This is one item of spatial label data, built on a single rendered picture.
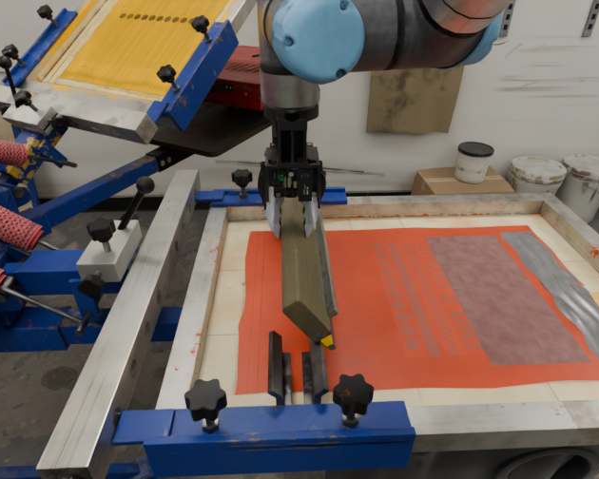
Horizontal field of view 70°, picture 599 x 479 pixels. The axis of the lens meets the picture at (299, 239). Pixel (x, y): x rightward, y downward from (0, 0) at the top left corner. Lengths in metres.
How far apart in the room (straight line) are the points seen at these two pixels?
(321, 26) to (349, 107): 2.32
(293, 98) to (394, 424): 0.40
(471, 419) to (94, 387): 0.44
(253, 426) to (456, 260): 0.52
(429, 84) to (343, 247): 1.93
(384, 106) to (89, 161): 1.86
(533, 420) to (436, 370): 0.14
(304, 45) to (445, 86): 2.40
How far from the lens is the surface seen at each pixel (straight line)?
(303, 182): 0.56
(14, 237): 0.85
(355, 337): 0.68
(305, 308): 0.53
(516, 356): 0.73
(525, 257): 0.94
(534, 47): 2.98
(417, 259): 0.86
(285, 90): 0.53
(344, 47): 0.41
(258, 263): 0.83
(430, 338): 0.71
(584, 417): 0.65
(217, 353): 0.67
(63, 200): 1.26
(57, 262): 0.78
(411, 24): 0.45
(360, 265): 0.82
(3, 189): 1.09
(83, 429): 0.53
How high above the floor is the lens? 1.45
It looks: 34 degrees down
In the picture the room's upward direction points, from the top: straight up
